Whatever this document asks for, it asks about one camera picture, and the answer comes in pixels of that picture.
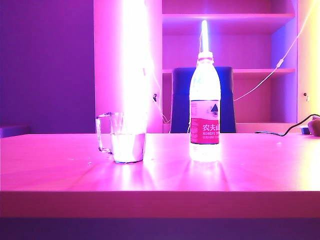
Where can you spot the Nongfu Spring water bottle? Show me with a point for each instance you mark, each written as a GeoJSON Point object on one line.
{"type": "Point", "coordinates": [205, 125]}

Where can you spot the clear glass mug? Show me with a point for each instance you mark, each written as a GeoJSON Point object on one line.
{"type": "Point", "coordinates": [127, 147]}

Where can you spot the small black clip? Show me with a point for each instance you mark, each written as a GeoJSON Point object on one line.
{"type": "Point", "coordinates": [155, 97]}

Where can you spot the dark office chair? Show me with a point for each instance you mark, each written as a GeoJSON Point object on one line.
{"type": "Point", "coordinates": [180, 100]}

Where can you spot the tall bright LED light tube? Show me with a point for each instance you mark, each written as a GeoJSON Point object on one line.
{"type": "Point", "coordinates": [132, 62]}

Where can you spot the short LED light stick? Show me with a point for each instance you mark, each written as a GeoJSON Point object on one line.
{"type": "Point", "coordinates": [205, 37]}

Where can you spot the small blue cup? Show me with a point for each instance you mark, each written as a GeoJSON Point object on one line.
{"type": "Point", "coordinates": [303, 130]}

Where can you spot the pale rounded object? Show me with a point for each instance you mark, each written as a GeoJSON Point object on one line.
{"type": "Point", "coordinates": [315, 127]}

